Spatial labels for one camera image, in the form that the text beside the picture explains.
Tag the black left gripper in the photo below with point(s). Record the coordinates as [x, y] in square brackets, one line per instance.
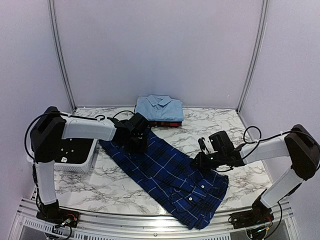
[143, 148]

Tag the black shirt in basket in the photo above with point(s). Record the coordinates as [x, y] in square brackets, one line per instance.
[74, 150]

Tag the aluminium front frame rail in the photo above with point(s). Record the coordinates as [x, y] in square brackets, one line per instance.
[105, 226]

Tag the light blue folded shirt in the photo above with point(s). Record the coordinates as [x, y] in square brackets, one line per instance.
[160, 108]

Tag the left aluminium wall post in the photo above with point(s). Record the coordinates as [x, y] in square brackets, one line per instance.
[59, 53]

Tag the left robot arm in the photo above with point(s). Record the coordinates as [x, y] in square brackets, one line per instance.
[47, 131]

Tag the white plastic basket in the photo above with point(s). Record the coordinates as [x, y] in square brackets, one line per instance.
[82, 168]

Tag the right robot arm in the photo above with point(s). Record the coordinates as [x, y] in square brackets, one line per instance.
[297, 145]

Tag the blue plaid long sleeve shirt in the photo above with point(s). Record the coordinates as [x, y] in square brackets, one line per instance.
[190, 195]

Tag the red plaid folded shirt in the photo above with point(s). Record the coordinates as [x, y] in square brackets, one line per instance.
[169, 124]

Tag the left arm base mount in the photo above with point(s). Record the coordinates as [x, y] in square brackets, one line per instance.
[52, 213]

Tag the right aluminium wall post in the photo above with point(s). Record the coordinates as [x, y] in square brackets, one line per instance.
[255, 54]

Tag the aluminium wall post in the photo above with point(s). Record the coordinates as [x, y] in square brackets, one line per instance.
[59, 53]
[255, 54]

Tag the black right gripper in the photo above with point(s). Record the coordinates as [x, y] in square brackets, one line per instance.
[201, 164]

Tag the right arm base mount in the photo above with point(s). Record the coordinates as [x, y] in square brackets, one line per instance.
[259, 214]

